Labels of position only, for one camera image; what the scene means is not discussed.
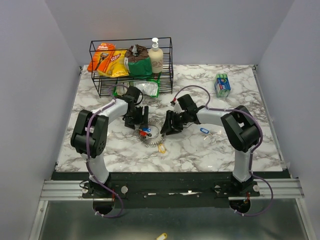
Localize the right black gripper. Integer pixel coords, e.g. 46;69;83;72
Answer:
159;109;189;136

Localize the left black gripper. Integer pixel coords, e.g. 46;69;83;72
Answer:
125;105;149;130

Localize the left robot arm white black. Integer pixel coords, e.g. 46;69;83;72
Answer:
70;86;149;198

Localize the blue key tag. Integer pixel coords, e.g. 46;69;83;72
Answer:
141;127;151;133

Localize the red key tag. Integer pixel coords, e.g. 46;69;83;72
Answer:
139;130;148;137

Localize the yellow key tag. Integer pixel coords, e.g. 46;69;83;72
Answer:
157;143;167;154

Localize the blue tag loose key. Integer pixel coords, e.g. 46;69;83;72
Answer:
200;127;213;140

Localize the green white snack bag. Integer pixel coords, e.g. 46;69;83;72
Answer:
111;73;161;98

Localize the yellow chips bag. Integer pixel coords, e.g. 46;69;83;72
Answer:
97;50;129;78

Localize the green brown bag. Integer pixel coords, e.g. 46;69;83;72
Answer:
124;44;153;77

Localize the blue green sponge pack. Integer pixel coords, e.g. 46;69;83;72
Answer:
214;73;231;98

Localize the cream soap pump bottle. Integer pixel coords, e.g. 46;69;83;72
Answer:
148;37;164;74

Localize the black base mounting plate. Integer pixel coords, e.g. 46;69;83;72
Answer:
51;170;292;215

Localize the orange razor package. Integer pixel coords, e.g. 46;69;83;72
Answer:
87;42;116;76

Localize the yellow tag on floor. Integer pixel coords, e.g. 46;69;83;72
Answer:
156;232;168;240

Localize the black wire rack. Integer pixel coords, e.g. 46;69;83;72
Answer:
87;37;174;97

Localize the aluminium rail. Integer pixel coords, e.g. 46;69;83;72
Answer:
40;178;305;201

